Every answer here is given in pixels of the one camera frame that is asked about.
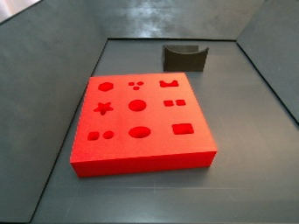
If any black curved fixture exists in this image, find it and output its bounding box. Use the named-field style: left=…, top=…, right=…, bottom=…
left=163, top=45, right=209, bottom=72

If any red shape sorter block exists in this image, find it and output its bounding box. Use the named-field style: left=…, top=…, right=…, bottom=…
left=69, top=73, right=217, bottom=177

